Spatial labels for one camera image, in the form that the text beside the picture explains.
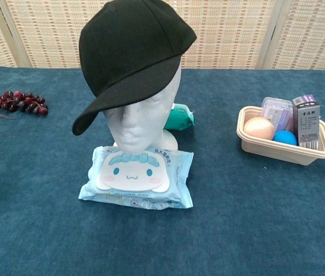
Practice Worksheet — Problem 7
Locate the black baseball cap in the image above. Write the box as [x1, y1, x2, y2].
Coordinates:
[72, 0, 198, 136]

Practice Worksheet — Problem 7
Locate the white foam mannequin head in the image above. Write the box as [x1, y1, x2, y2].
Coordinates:
[102, 67, 182, 153]

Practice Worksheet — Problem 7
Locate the green tissue pack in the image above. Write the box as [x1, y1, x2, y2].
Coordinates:
[164, 102, 197, 131]

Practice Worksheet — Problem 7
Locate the blue cartoon wet wipes pack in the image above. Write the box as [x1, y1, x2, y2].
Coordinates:
[78, 144, 194, 210]

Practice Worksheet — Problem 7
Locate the peach pink ball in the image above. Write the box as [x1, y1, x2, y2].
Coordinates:
[243, 117, 276, 141]

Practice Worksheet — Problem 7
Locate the blue felt table cover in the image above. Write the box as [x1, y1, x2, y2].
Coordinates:
[0, 66, 325, 276]

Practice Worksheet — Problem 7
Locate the clear purple plastic box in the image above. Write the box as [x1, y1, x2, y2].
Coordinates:
[261, 97, 294, 133]

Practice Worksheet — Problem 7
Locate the beige plastic tray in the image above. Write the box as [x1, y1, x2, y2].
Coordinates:
[236, 105, 325, 166]

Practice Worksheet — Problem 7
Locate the blue ball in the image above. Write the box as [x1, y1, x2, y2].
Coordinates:
[272, 131, 299, 146]

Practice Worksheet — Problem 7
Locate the dark red grape bunch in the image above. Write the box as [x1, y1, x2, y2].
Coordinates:
[0, 90, 49, 120]

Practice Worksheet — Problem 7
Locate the grey purple carton box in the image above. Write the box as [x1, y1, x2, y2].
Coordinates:
[291, 93, 322, 150]

